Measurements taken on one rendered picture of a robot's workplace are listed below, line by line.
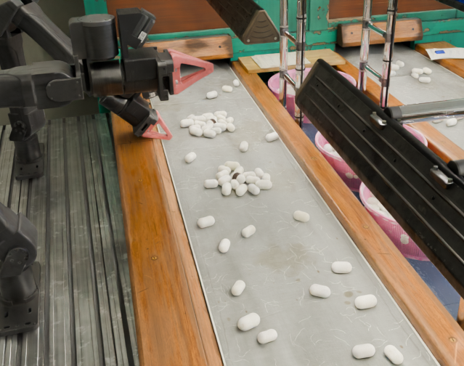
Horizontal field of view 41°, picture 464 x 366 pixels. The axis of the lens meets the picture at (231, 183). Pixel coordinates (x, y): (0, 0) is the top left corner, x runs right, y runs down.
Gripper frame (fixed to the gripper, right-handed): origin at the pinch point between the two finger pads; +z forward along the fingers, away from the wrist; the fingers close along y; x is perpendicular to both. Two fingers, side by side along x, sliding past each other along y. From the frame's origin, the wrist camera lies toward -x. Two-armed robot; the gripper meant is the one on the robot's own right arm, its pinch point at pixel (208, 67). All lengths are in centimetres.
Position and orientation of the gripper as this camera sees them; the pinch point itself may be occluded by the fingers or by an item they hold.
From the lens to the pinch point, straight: 105.7
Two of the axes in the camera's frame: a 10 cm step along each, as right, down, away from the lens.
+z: 9.7, -1.4, 2.1
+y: -2.5, -4.6, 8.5
